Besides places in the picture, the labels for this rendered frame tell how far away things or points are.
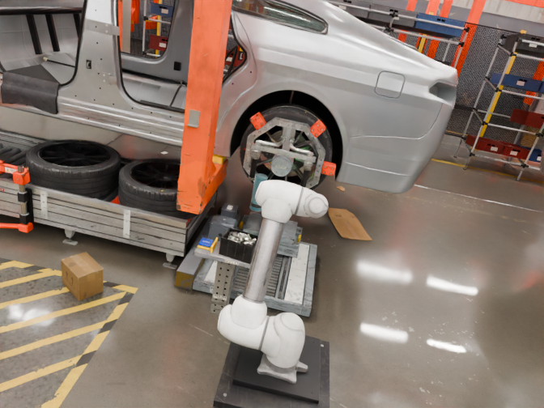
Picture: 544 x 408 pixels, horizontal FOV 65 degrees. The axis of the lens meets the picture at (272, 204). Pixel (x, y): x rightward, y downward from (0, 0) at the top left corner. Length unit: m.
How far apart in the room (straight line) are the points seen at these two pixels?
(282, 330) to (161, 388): 0.77
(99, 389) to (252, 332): 0.86
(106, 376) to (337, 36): 2.35
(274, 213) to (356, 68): 1.35
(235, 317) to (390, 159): 1.64
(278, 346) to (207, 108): 1.35
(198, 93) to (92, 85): 1.10
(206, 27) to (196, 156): 0.73
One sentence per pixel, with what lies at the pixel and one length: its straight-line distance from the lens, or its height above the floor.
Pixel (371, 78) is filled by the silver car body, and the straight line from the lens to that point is 2.90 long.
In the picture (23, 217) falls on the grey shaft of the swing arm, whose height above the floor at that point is 0.18.
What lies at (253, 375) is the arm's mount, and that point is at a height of 0.33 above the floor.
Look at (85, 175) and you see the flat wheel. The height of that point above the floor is 0.47.
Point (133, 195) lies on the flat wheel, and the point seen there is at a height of 0.44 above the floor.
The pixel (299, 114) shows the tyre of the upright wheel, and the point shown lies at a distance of 2.93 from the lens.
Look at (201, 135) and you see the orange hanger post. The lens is 2.55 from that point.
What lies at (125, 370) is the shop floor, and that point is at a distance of 2.47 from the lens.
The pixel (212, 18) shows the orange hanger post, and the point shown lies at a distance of 2.43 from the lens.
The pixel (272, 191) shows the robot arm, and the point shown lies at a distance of 1.84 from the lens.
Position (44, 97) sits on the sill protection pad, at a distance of 3.58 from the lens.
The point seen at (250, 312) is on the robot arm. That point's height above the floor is 0.61.
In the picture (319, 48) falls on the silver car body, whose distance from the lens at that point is 2.88.
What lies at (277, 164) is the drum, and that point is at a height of 0.86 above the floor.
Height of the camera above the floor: 1.85
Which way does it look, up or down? 26 degrees down
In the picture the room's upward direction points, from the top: 11 degrees clockwise
